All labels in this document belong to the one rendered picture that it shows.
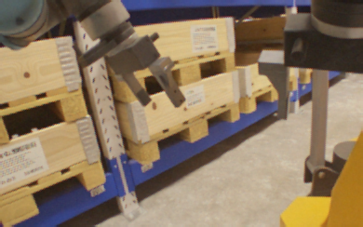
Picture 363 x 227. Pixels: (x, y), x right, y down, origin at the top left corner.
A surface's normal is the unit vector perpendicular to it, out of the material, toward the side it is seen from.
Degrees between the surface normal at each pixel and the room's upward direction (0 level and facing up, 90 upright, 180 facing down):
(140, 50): 83
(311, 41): 114
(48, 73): 90
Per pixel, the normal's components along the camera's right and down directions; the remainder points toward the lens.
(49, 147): 0.64, 0.14
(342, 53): -0.45, 0.68
